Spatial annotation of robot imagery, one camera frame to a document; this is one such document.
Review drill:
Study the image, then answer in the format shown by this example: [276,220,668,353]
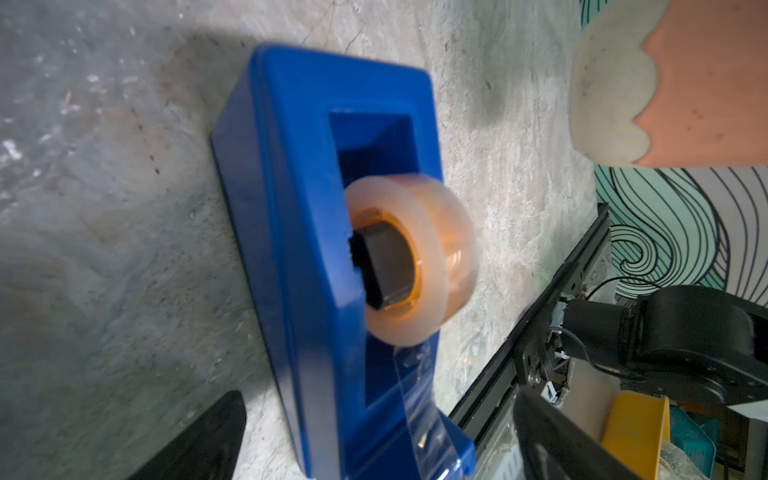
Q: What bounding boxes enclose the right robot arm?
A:
[552,285,767,406]

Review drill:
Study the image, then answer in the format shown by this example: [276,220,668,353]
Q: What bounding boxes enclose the clear tape roll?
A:
[345,173,480,347]

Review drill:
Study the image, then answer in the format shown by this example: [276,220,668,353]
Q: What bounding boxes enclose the orange ceramic mug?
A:
[569,1,767,168]

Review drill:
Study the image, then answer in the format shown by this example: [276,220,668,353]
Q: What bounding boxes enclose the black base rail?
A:
[450,203,610,453]

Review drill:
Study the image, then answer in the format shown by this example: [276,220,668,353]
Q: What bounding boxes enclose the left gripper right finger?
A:
[513,386,638,480]

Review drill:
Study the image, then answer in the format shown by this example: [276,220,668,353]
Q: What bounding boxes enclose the yellow bin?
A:
[601,391,671,479]

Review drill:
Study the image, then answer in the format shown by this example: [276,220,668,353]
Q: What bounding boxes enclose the blue tape dispenser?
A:
[210,44,476,479]

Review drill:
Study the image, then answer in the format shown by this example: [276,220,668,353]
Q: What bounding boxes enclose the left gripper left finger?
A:
[129,390,247,480]

